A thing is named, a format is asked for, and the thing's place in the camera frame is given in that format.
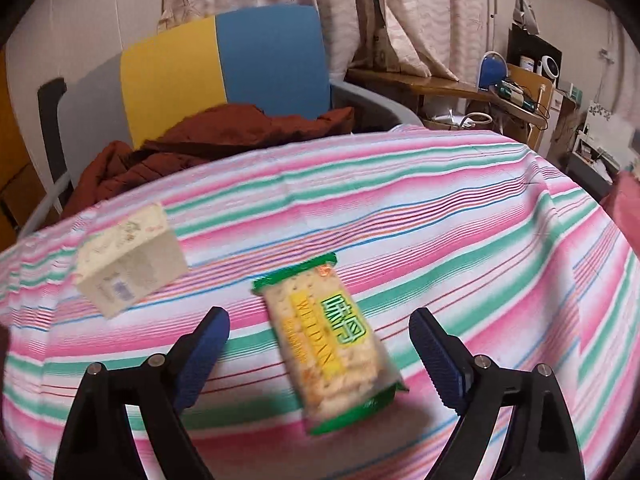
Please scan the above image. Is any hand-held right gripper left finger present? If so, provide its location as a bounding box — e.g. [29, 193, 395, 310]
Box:
[52, 306, 231, 480]

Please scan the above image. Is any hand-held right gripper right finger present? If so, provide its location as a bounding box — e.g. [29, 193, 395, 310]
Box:
[409, 307, 586, 480]

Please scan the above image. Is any beige cardboard box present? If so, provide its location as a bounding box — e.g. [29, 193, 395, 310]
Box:
[75, 202, 191, 318]

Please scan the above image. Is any green-edged cracker packet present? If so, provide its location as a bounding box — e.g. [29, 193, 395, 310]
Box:
[250, 252, 410, 437]

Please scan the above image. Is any pink green striped tablecloth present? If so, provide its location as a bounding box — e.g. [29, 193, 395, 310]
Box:
[0, 125, 638, 480]

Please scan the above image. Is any brown jacket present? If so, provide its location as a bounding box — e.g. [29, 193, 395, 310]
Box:
[62, 102, 356, 218]

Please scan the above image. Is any pink cloth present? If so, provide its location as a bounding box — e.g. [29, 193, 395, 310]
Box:
[600, 170, 640, 261]

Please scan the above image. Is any white grey printer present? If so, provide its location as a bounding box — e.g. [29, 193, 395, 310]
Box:
[565, 132, 621, 196]

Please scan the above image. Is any black rolled mat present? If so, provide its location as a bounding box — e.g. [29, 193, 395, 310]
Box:
[37, 77, 68, 188]

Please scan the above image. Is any wooden wardrobe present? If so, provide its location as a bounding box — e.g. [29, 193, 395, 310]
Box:
[0, 47, 46, 241]

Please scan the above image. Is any brown cardboard panel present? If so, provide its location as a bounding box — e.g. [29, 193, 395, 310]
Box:
[505, 62, 556, 116]

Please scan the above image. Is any grey yellow blue chair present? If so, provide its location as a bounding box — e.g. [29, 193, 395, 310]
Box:
[15, 5, 426, 241]

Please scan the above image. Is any wooden side desk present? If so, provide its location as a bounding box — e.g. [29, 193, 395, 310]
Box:
[345, 67, 551, 131]

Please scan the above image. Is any white floral box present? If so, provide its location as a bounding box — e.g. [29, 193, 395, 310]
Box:
[585, 100, 618, 136]

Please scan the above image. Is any black shelf box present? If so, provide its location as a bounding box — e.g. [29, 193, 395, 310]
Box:
[506, 22, 563, 81]

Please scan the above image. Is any patterned beige curtain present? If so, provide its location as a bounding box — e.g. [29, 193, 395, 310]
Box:
[157, 0, 501, 81]

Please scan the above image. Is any grey iron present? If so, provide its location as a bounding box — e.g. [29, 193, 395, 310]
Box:
[512, 0, 541, 36]

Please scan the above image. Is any white ring fan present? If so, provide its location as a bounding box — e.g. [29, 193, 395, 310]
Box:
[537, 55, 561, 81]

